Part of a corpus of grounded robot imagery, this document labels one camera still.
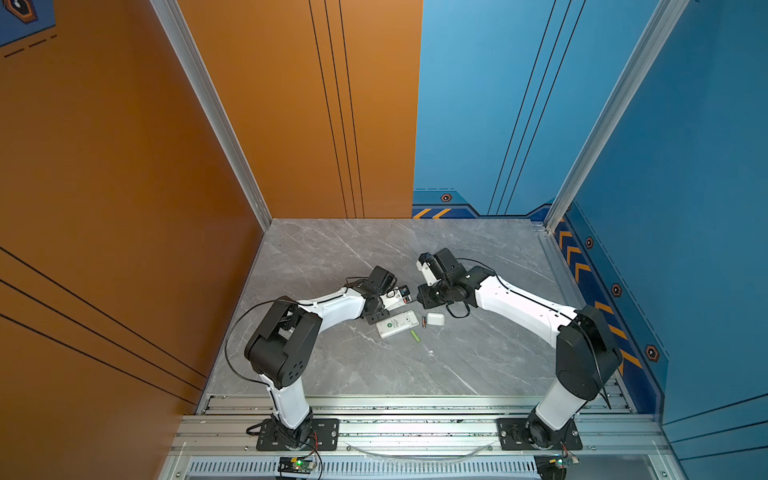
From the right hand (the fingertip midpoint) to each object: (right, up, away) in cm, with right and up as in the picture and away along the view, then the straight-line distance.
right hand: (418, 297), depth 87 cm
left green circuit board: (-32, -38, -16) cm, 52 cm away
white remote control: (-6, -9, +5) cm, 12 cm away
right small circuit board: (+33, -36, -17) cm, 51 cm away
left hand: (-13, -2, +9) cm, 16 cm away
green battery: (0, -12, +2) cm, 13 cm away
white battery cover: (+6, -8, +7) cm, 12 cm away
